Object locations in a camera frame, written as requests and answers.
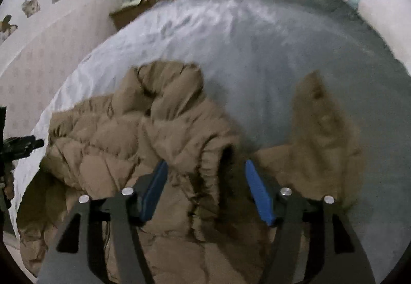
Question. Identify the grey-blue fleece blanket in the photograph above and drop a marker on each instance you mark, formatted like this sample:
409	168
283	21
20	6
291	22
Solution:
257	46

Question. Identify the wooden nightstand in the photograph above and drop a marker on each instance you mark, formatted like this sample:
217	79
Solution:
128	16

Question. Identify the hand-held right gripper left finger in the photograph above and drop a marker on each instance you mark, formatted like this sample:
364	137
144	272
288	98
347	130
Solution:
154	189

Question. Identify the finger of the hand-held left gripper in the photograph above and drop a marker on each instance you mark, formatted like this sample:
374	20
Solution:
25	144

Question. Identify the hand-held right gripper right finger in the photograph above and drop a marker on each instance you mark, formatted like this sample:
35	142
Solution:
258	191

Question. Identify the brown puffer jacket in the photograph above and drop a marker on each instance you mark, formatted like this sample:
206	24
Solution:
179	130

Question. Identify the tabby cat wall sticker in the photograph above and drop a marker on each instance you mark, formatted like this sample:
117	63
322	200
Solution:
30	6

